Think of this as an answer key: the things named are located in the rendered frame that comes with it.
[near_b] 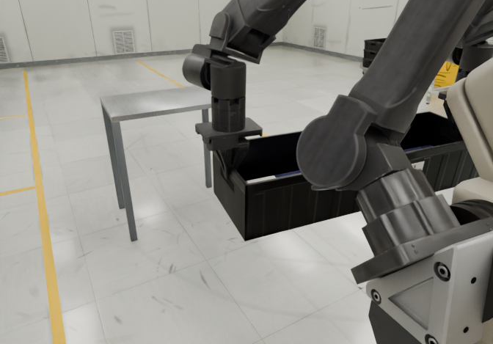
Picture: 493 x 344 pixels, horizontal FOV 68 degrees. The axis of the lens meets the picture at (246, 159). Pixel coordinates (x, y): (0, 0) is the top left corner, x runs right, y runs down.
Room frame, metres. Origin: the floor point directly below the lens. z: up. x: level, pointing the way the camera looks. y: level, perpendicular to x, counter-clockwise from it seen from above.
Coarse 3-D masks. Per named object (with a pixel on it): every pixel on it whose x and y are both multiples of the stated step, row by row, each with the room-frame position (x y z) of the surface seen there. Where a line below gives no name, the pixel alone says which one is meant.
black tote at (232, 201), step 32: (416, 128) 0.87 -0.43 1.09; (448, 128) 0.82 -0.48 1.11; (256, 160) 0.70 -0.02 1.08; (288, 160) 0.73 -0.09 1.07; (416, 160) 0.65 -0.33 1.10; (448, 160) 0.69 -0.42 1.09; (224, 192) 0.60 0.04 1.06; (256, 192) 0.52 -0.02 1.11; (288, 192) 0.54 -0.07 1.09; (320, 192) 0.57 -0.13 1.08; (352, 192) 0.60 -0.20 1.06; (256, 224) 0.52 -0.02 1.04; (288, 224) 0.55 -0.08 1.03
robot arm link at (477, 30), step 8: (488, 0) 0.72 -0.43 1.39; (480, 8) 0.73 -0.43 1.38; (488, 8) 0.72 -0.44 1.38; (480, 16) 0.73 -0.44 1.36; (488, 16) 0.74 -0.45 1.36; (472, 24) 0.76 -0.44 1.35; (480, 24) 0.75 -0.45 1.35; (488, 24) 0.77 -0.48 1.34; (464, 32) 0.78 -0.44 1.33; (472, 32) 0.76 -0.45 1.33; (480, 32) 0.78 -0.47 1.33
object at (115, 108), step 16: (112, 96) 2.24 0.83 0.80; (128, 96) 2.24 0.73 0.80; (144, 96) 2.24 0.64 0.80; (160, 96) 2.24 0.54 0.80; (176, 96) 2.24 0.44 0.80; (192, 96) 2.24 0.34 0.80; (208, 96) 2.24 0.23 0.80; (112, 112) 1.91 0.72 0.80; (128, 112) 1.91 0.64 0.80; (144, 112) 1.91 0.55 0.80; (160, 112) 1.95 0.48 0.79; (176, 112) 1.99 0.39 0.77; (112, 128) 1.84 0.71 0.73; (112, 144) 2.21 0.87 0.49; (112, 160) 2.20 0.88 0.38; (208, 160) 2.51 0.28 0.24; (208, 176) 2.50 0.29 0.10; (128, 192) 1.84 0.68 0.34; (128, 208) 1.84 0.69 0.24; (128, 224) 1.83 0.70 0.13
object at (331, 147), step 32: (416, 0) 0.39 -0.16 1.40; (448, 0) 0.36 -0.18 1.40; (480, 0) 0.37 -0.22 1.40; (416, 32) 0.37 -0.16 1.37; (448, 32) 0.36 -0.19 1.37; (384, 64) 0.38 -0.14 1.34; (416, 64) 0.36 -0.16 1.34; (352, 96) 0.38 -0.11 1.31; (384, 96) 0.36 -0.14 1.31; (416, 96) 0.36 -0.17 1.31; (320, 128) 0.37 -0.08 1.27; (352, 128) 0.34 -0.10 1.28; (384, 128) 0.39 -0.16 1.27; (320, 160) 0.35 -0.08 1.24; (352, 160) 0.33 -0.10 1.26
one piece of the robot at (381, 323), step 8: (376, 304) 0.42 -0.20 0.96; (376, 312) 0.42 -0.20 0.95; (384, 312) 0.41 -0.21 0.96; (376, 320) 0.42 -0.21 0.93; (384, 320) 0.41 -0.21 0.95; (392, 320) 0.39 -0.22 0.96; (376, 328) 0.42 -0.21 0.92; (384, 328) 0.40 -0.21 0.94; (392, 328) 0.39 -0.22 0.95; (400, 328) 0.38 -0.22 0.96; (376, 336) 0.41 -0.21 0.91; (384, 336) 0.40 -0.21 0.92; (392, 336) 0.39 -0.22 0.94; (400, 336) 0.38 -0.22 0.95; (408, 336) 0.37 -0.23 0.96
